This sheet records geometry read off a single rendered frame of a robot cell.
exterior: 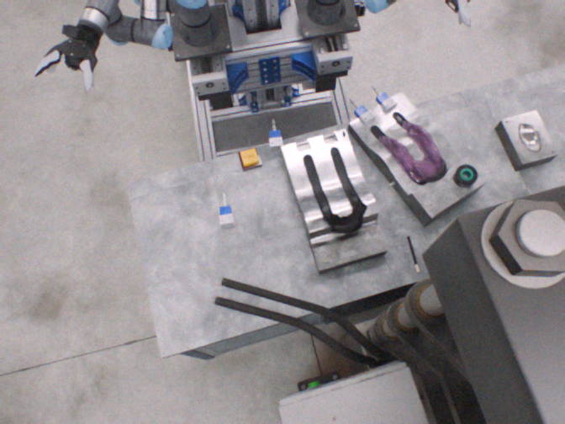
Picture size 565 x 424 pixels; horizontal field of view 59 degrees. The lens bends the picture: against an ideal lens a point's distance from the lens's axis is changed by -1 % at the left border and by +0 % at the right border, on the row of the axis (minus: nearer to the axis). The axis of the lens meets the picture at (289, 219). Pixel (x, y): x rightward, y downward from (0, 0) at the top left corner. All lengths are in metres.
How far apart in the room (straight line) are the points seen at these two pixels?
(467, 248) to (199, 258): 1.36
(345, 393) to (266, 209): 0.97
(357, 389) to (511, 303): 0.56
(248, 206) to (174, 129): 1.24
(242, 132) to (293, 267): 1.10
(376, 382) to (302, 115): 1.88
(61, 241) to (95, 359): 0.69
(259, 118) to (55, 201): 1.25
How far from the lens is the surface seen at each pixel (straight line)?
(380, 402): 1.15
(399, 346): 1.60
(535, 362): 0.66
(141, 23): 1.67
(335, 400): 1.14
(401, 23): 3.45
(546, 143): 2.17
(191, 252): 1.91
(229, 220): 1.87
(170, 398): 2.69
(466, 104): 2.22
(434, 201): 1.87
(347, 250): 1.82
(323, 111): 2.79
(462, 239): 0.67
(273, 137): 1.99
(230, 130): 2.76
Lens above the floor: 2.61
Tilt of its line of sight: 72 degrees down
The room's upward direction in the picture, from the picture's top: 4 degrees counter-clockwise
